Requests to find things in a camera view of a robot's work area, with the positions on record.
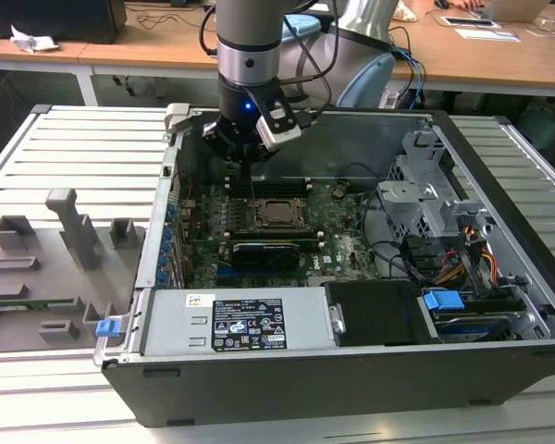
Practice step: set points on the silver CPU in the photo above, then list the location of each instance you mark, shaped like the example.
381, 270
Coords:
282, 213

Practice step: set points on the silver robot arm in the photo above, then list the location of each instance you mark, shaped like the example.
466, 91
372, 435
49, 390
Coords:
247, 28

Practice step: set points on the black RAM slot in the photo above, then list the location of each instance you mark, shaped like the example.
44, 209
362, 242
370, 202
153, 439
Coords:
277, 232
277, 238
282, 185
282, 193
282, 189
282, 181

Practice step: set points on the blue expansion slot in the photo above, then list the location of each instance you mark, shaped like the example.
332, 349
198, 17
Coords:
226, 278

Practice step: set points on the wooden desk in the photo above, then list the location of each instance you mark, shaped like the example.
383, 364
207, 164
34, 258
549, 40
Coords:
166, 41
0, 53

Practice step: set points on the round coin battery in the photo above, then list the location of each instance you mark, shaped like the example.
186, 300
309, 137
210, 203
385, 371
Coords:
338, 189

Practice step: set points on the black graphics card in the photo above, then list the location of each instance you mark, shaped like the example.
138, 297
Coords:
266, 256

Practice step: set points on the green motherboard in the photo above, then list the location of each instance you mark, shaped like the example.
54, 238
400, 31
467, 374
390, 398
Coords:
347, 252

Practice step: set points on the white patterned pouch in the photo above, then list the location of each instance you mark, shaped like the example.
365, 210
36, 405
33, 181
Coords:
404, 11

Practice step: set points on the metal drive cage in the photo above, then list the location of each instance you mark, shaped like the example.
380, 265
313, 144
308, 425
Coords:
407, 203

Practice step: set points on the black computer box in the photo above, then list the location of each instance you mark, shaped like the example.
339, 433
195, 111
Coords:
51, 18

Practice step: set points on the crumpled white paper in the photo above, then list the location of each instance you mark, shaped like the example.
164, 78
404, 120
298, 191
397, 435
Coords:
32, 41

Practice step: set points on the grey power supply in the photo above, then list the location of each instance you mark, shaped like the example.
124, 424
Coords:
176, 324

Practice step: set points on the black computer mouse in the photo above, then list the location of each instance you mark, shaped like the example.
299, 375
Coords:
442, 3

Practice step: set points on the white framed tablet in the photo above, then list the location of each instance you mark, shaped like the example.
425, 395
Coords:
467, 21

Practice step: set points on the black plastic shroud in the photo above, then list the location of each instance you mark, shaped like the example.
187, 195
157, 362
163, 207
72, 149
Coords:
379, 314

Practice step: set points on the blue case latch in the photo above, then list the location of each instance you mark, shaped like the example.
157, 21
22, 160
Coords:
107, 328

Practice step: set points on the grey parts rack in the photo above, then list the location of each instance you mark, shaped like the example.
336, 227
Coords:
37, 277

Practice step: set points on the white paper sheet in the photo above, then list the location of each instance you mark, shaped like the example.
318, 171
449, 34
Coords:
485, 34

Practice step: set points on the green RAM stick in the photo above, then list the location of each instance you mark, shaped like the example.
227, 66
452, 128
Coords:
46, 304

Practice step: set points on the hard disk in blue carrier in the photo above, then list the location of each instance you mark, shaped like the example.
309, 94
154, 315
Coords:
444, 303

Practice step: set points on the black PC case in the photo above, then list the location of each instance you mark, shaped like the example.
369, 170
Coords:
305, 388

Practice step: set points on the silver laptop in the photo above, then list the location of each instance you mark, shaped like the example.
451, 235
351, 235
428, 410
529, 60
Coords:
513, 9

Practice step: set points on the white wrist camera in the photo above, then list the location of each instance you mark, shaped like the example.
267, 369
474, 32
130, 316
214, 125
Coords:
282, 134

